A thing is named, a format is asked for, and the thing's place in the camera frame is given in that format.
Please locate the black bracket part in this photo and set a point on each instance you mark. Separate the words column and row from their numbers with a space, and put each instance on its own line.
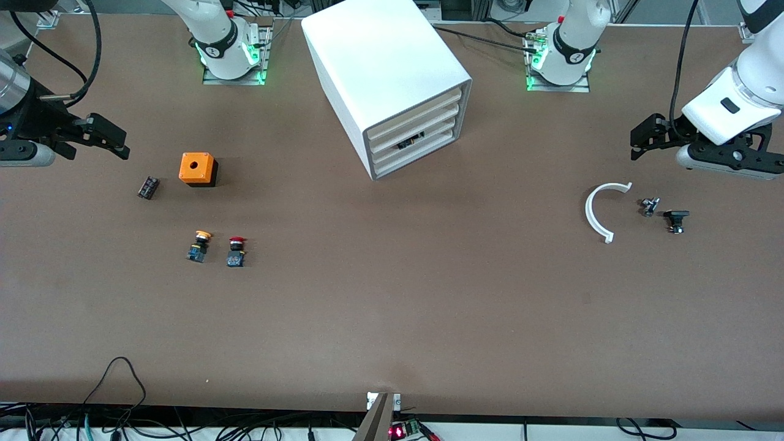
column 676, row 217

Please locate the yellow push button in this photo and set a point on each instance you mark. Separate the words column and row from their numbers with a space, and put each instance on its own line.
column 198, row 248

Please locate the green push button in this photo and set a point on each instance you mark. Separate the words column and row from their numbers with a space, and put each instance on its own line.
column 411, row 142

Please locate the small grey metal component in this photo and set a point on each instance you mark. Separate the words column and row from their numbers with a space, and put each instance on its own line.
column 650, row 206

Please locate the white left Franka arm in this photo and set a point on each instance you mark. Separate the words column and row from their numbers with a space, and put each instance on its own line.
column 572, row 55

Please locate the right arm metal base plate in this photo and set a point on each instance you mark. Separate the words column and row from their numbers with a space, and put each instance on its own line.
column 211, row 76

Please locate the circuit board with red LED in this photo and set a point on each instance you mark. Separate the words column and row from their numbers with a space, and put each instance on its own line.
column 404, row 430

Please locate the white curved plastic arc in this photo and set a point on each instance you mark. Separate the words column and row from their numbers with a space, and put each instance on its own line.
column 589, row 211

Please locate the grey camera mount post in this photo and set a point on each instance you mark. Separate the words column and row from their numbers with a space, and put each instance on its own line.
column 378, row 419

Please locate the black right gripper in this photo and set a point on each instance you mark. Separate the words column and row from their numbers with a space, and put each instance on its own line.
column 38, row 117

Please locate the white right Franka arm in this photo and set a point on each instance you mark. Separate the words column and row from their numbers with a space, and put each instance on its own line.
column 220, row 43

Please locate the small black contact block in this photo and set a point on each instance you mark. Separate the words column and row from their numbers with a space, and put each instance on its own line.
column 148, row 187

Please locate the orange button enclosure box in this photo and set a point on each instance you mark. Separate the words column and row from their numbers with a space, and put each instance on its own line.
column 196, row 168

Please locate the red push button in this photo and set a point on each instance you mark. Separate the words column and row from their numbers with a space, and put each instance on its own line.
column 236, row 254

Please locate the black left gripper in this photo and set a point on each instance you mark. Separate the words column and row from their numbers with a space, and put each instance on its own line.
column 669, row 133

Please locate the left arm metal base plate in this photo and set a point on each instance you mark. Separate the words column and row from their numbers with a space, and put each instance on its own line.
column 576, row 87

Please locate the aluminium frame corner bracket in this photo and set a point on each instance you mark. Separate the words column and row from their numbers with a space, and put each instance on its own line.
column 48, row 20
column 746, row 33

